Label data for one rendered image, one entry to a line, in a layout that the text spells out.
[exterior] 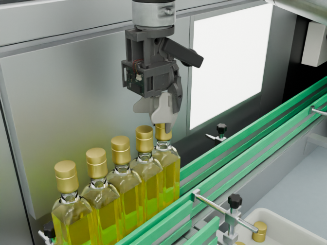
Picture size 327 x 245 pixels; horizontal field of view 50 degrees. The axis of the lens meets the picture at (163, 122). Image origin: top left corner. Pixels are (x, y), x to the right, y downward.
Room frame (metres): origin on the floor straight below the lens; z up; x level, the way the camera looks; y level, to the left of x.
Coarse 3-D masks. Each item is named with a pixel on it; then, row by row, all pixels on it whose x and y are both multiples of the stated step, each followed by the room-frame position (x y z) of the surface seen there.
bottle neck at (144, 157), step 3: (138, 153) 0.59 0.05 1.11; (141, 153) 0.58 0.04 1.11; (144, 153) 0.58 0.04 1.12; (147, 153) 0.58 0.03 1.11; (150, 153) 0.58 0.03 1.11; (138, 156) 0.59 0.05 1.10; (141, 156) 0.58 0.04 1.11; (144, 156) 0.58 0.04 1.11; (147, 156) 0.58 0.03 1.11; (150, 156) 0.58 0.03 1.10; (138, 159) 0.59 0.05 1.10; (141, 159) 0.58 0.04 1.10; (144, 159) 0.58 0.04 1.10; (147, 159) 0.58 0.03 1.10; (150, 159) 0.58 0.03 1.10
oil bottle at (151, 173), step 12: (132, 168) 0.58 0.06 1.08; (144, 168) 0.57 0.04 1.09; (156, 168) 0.58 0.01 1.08; (144, 180) 0.56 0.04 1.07; (156, 180) 0.58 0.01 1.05; (144, 192) 0.56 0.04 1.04; (156, 192) 0.58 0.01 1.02; (144, 204) 0.56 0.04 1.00; (156, 204) 0.58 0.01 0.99; (144, 216) 0.56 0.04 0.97
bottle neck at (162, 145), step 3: (159, 141) 0.63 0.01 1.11; (162, 141) 0.62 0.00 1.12; (165, 141) 0.62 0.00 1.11; (168, 141) 0.63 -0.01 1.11; (159, 144) 0.63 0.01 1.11; (162, 144) 0.62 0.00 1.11; (165, 144) 0.62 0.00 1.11; (168, 144) 0.63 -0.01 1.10; (159, 147) 0.63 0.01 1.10; (162, 147) 0.62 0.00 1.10; (165, 147) 0.62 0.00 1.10; (168, 147) 0.63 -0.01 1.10
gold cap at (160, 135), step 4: (156, 124) 0.63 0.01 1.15; (160, 124) 0.62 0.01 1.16; (164, 124) 0.62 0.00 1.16; (156, 128) 0.63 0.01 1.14; (160, 128) 0.62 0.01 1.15; (164, 128) 0.62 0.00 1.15; (156, 132) 0.63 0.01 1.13; (160, 132) 0.62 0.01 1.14; (164, 132) 0.62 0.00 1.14; (156, 136) 0.63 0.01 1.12; (160, 136) 0.62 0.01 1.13; (164, 136) 0.62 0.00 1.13; (168, 136) 0.62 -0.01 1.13; (160, 140) 0.62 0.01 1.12; (164, 140) 0.62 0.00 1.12
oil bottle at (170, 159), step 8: (152, 152) 0.63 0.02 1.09; (160, 152) 0.62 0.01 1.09; (168, 152) 0.62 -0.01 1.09; (176, 152) 0.63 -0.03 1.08; (160, 160) 0.61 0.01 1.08; (168, 160) 0.61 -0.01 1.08; (176, 160) 0.62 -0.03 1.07; (168, 168) 0.61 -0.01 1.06; (176, 168) 0.63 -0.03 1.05; (168, 176) 0.61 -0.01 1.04; (176, 176) 0.63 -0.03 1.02; (168, 184) 0.61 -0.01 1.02; (176, 184) 0.63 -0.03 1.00; (168, 192) 0.61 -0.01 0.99; (176, 192) 0.63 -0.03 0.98; (168, 200) 0.61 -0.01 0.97
